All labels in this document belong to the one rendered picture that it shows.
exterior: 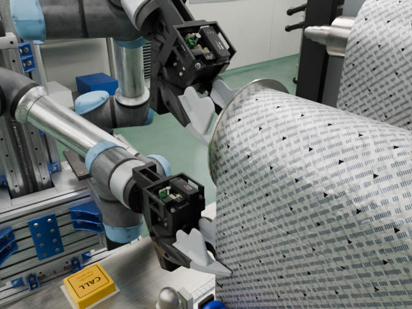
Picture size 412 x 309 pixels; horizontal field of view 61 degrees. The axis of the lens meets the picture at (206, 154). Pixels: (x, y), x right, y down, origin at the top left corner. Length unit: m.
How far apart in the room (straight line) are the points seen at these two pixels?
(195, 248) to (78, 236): 0.99
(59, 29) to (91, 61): 3.58
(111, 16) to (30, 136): 0.78
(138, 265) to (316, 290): 0.46
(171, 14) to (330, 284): 0.35
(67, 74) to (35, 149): 2.84
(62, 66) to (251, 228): 3.81
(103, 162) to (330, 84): 0.45
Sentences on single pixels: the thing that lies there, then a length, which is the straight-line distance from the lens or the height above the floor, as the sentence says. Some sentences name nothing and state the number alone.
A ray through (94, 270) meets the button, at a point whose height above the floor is 0.92.
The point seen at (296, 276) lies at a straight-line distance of 0.38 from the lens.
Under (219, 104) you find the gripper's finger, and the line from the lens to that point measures 0.48.
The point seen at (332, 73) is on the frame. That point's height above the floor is 1.25.
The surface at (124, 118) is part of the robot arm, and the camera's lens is 1.24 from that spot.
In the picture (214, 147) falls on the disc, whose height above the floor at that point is 1.26.
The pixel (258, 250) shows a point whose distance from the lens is 0.40.
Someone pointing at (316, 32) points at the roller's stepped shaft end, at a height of 1.34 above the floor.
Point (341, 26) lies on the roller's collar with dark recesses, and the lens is 0.60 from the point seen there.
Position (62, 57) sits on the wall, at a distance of 4.09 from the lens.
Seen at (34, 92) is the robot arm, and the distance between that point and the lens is 0.86.
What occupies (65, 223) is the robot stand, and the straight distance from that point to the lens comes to 1.38.
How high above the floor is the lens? 1.44
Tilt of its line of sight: 28 degrees down
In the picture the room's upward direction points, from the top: straight up
